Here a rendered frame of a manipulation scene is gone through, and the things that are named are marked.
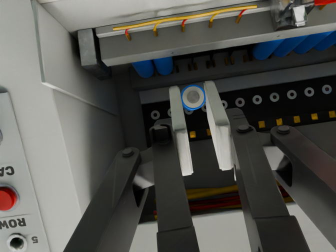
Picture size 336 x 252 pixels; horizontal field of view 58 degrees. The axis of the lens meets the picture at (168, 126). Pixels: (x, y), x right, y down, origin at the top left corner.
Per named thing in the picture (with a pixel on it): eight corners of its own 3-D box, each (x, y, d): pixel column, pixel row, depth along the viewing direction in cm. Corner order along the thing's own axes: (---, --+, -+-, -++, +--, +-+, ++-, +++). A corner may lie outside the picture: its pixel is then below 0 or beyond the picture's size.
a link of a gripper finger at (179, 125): (193, 175, 17) (180, 177, 17) (184, 121, 23) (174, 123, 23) (186, 128, 16) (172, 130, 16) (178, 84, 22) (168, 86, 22)
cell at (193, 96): (198, 89, 28) (204, 82, 21) (201, 109, 28) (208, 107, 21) (178, 92, 28) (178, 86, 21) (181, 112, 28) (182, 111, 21)
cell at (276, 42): (250, 44, 32) (267, 18, 25) (268, 41, 32) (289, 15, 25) (253, 61, 32) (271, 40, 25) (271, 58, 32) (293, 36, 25)
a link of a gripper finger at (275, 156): (236, 151, 14) (300, 143, 14) (221, 109, 19) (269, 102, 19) (238, 177, 15) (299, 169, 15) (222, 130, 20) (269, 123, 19)
